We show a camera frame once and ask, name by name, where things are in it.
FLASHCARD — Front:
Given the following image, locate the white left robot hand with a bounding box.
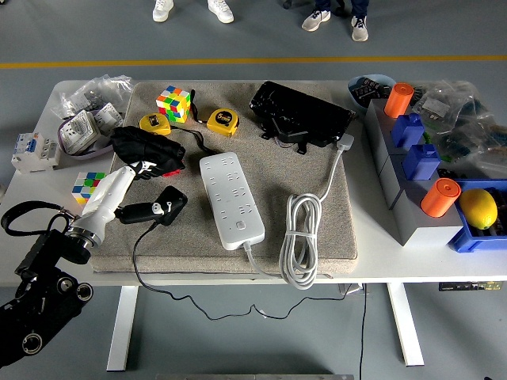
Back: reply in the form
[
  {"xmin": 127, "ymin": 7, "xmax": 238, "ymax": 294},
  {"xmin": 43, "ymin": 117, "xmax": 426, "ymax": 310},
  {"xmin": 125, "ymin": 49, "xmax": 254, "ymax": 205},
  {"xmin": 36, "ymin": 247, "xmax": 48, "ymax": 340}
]
[{"xmin": 73, "ymin": 160, "xmax": 173, "ymax": 242}]

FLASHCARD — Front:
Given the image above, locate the thin black adapter cord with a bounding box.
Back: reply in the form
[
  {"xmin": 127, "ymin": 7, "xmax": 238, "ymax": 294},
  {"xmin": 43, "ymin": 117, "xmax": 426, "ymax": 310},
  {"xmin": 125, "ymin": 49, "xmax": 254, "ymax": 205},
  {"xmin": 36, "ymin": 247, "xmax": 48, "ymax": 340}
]
[{"xmin": 132, "ymin": 221, "xmax": 357, "ymax": 321}]

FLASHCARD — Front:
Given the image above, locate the white power strip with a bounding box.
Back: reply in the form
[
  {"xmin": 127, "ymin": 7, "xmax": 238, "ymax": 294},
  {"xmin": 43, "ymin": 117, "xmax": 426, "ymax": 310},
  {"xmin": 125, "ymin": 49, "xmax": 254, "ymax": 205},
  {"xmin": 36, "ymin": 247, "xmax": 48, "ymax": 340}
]
[{"xmin": 198, "ymin": 152, "xmax": 266, "ymax": 251}]

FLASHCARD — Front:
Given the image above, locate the yellow tape measure black label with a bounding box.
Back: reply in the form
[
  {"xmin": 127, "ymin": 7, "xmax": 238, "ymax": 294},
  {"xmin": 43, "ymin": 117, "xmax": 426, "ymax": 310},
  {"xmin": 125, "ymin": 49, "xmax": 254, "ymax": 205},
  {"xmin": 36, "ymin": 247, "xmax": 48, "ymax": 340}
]
[{"xmin": 206, "ymin": 108, "xmax": 241, "ymax": 139}]

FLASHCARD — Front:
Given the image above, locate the black circuit board pile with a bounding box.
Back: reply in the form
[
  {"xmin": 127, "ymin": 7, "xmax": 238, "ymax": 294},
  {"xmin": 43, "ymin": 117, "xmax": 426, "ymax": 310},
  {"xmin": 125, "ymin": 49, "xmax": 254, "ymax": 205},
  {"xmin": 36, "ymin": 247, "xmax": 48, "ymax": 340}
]
[{"xmin": 352, "ymin": 77, "xmax": 393, "ymax": 102}]

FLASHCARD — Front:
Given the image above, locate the colourful puzzle cube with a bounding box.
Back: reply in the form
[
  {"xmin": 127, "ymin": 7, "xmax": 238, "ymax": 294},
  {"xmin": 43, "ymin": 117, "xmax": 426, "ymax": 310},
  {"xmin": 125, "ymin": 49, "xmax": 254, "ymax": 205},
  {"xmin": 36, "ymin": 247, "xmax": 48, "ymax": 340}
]
[
  {"xmin": 71, "ymin": 171, "xmax": 109, "ymax": 206},
  {"xmin": 155, "ymin": 85, "xmax": 193, "ymax": 124}
]

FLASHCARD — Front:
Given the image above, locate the black folded umbrella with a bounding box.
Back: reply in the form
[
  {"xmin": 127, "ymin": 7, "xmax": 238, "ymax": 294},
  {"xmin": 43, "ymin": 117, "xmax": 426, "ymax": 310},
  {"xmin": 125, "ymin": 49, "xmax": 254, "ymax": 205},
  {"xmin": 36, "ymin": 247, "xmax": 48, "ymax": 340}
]
[{"xmin": 109, "ymin": 125, "xmax": 187, "ymax": 180}]

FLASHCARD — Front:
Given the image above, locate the large white socket module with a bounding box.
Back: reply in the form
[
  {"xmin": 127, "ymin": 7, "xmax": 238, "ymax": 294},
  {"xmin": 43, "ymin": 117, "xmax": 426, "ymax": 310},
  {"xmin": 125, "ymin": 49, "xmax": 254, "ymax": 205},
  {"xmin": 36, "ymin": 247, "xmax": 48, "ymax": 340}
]
[{"xmin": 59, "ymin": 109, "xmax": 105, "ymax": 155}]

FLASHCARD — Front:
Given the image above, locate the small white socket module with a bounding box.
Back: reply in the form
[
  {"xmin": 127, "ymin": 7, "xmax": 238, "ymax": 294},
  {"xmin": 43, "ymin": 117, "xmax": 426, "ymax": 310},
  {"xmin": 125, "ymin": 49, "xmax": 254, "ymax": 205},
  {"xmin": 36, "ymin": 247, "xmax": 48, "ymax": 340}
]
[{"xmin": 93, "ymin": 101, "xmax": 126, "ymax": 134}]

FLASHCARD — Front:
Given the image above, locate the white circuit breaker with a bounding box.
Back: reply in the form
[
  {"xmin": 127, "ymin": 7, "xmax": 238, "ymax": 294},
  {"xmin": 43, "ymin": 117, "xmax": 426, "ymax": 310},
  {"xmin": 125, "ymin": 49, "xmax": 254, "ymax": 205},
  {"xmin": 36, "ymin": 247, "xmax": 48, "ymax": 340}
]
[{"xmin": 10, "ymin": 131, "xmax": 62, "ymax": 174}]

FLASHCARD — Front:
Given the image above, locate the yellow tape measure clear window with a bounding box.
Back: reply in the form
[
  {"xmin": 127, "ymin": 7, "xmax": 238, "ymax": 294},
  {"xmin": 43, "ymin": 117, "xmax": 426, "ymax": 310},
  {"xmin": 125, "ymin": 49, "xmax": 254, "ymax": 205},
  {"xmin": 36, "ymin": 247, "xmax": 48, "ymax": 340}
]
[{"xmin": 138, "ymin": 112, "xmax": 172, "ymax": 136}]

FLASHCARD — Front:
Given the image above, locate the clear bag of small parts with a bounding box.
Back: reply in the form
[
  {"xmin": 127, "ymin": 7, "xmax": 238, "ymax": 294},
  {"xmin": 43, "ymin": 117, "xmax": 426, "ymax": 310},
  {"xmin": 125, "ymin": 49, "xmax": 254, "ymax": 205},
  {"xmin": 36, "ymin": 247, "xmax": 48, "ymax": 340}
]
[{"xmin": 55, "ymin": 74, "xmax": 135, "ymax": 120}]

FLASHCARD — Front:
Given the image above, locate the white table leg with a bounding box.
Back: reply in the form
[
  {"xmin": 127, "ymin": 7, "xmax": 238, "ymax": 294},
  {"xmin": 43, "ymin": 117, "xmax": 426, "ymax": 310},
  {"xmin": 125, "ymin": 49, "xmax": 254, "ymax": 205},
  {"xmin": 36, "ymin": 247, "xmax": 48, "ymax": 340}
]
[
  {"xmin": 386, "ymin": 283, "xmax": 425, "ymax": 367},
  {"xmin": 106, "ymin": 284, "xmax": 139, "ymax": 372}
]

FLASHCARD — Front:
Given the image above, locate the grey-brown mat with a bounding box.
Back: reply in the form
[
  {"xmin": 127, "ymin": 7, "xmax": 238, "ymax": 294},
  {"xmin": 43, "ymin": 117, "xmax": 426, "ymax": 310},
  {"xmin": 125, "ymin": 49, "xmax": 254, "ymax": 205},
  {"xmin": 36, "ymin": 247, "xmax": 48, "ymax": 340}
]
[{"xmin": 86, "ymin": 81, "xmax": 360, "ymax": 275}]

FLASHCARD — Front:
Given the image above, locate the person's leg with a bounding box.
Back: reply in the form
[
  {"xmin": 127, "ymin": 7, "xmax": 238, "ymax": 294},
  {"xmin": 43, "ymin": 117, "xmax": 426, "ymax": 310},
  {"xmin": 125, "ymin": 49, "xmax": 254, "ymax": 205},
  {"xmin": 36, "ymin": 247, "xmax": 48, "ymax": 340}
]
[
  {"xmin": 208, "ymin": 0, "xmax": 234, "ymax": 24},
  {"xmin": 350, "ymin": 0, "xmax": 369, "ymax": 43},
  {"xmin": 301, "ymin": 0, "xmax": 334, "ymax": 32},
  {"xmin": 152, "ymin": 0, "xmax": 177, "ymax": 23}
]

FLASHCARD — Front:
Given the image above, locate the light blue bowl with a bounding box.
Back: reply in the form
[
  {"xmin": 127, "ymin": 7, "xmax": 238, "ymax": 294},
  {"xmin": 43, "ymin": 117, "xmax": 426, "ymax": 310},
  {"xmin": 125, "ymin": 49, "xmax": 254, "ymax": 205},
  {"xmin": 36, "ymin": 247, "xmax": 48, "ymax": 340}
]
[{"xmin": 347, "ymin": 74, "xmax": 397, "ymax": 114}]

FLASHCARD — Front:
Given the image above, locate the grey box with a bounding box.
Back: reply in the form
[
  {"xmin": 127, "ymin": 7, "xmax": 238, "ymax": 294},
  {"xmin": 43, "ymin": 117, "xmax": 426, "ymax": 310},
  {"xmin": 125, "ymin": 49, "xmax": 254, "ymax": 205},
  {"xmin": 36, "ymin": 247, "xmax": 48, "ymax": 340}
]
[
  {"xmin": 374, "ymin": 152, "xmax": 440, "ymax": 209},
  {"xmin": 390, "ymin": 177, "xmax": 464, "ymax": 247},
  {"xmin": 364, "ymin": 97, "xmax": 427, "ymax": 173}
]

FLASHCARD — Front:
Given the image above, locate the orange cylinder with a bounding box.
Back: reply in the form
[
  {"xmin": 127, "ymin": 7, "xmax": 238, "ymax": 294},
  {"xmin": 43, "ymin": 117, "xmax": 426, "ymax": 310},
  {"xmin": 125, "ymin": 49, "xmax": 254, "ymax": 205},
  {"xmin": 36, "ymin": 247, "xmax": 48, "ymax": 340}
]
[
  {"xmin": 420, "ymin": 177, "xmax": 463, "ymax": 219},
  {"xmin": 384, "ymin": 82, "xmax": 416, "ymax": 119}
]

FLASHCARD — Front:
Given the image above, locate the blue plastic block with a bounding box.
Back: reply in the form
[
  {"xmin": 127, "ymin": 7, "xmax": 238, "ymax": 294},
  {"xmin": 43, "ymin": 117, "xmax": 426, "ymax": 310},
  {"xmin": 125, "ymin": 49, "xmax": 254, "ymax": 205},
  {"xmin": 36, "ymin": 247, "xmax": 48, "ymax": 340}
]
[
  {"xmin": 402, "ymin": 143, "xmax": 442, "ymax": 182},
  {"xmin": 391, "ymin": 112, "xmax": 426, "ymax": 150}
]

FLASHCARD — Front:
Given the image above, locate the clear bag with white connector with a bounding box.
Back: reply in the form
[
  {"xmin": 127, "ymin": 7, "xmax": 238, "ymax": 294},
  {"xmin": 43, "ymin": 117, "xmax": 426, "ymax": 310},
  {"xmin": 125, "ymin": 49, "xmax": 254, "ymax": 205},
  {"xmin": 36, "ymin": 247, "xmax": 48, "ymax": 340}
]
[{"xmin": 411, "ymin": 80, "xmax": 496, "ymax": 135}]

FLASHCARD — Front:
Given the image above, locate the blue storage bin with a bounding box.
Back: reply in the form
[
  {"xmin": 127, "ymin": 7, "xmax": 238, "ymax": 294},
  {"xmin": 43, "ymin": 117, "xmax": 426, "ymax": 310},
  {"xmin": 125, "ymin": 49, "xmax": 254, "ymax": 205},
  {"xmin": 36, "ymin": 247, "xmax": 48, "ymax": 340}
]
[{"xmin": 447, "ymin": 178, "xmax": 507, "ymax": 253}]

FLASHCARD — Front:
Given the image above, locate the black table control panel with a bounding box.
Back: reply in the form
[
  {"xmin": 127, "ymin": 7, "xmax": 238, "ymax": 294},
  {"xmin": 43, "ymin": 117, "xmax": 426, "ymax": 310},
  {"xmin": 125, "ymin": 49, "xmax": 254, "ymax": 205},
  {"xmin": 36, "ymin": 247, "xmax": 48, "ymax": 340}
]
[{"xmin": 438, "ymin": 281, "xmax": 503, "ymax": 293}]

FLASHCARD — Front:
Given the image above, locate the clear bag of dark parts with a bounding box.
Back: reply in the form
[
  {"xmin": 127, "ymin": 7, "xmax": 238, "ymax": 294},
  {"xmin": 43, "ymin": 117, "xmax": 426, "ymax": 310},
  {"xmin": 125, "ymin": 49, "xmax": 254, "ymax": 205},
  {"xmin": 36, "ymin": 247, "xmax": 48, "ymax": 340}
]
[{"xmin": 431, "ymin": 118, "xmax": 507, "ymax": 182}]

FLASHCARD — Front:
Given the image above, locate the yellow lemon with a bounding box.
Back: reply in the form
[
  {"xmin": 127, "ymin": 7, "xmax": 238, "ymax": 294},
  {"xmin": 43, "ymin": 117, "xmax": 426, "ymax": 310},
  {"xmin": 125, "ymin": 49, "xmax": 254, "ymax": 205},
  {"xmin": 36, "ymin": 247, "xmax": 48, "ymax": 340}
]
[{"xmin": 459, "ymin": 188, "xmax": 498, "ymax": 230}]

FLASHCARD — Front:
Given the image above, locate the black wrist strap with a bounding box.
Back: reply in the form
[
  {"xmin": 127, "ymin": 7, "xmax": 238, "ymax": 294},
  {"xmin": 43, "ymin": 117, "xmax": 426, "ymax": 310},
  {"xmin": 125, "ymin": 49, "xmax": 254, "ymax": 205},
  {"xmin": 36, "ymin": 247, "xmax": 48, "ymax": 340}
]
[{"xmin": 172, "ymin": 89, "xmax": 219, "ymax": 155}]

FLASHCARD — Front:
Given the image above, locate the small black bracket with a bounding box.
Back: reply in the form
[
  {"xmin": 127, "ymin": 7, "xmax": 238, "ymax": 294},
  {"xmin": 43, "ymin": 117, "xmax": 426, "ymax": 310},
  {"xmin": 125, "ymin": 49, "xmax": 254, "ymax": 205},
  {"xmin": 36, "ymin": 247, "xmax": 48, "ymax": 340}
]
[{"xmin": 259, "ymin": 118, "xmax": 310, "ymax": 155}]

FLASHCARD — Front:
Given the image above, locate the white power strip cable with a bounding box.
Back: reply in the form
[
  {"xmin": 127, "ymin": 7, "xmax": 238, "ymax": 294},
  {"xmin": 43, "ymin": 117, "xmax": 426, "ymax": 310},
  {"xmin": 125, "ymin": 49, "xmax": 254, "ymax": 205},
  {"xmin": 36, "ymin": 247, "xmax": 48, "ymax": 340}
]
[{"xmin": 242, "ymin": 133, "xmax": 356, "ymax": 291}]

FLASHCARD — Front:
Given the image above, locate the black hanging cable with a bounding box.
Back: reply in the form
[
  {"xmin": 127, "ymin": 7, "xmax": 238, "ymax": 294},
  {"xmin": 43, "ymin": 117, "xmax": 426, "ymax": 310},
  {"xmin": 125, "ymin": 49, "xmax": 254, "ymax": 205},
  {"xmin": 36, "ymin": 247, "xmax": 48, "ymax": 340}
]
[{"xmin": 358, "ymin": 283, "xmax": 368, "ymax": 380}]

